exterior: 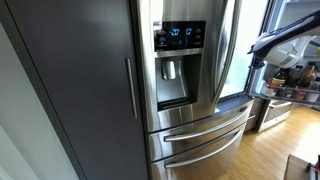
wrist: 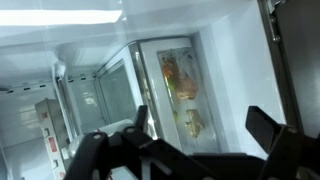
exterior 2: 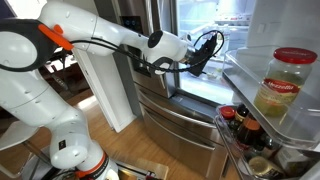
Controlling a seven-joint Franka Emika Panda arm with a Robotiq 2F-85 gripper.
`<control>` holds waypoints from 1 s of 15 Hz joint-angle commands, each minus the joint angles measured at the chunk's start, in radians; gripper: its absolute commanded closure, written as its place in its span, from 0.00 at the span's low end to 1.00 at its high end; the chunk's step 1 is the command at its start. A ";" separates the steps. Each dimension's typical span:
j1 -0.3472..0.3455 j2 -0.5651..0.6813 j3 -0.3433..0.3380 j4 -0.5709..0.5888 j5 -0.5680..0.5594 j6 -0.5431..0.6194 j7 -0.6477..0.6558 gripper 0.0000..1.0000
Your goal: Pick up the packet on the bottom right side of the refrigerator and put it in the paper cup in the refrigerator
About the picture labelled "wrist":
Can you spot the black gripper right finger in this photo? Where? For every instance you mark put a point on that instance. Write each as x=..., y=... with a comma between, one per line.
x=283, y=150

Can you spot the white fridge component red sticker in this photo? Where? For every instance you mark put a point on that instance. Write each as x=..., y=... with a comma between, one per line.
x=53, y=126

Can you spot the fridge interior light strip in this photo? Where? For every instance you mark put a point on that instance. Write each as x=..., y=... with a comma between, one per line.
x=60, y=17

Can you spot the stainless steel refrigerator body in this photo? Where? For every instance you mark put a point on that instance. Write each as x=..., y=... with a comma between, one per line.
x=240, y=73

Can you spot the clear plastic fridge drawer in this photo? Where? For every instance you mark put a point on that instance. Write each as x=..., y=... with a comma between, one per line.
x=116, y=93

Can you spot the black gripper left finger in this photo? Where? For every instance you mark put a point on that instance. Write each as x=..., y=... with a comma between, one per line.
x=100, y=156

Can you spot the clear bag of produce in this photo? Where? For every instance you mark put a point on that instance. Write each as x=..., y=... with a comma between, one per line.
x=181, y=83

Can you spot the green leafy vegetable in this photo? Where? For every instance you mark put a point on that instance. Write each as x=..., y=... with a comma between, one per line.
x=195, y=121

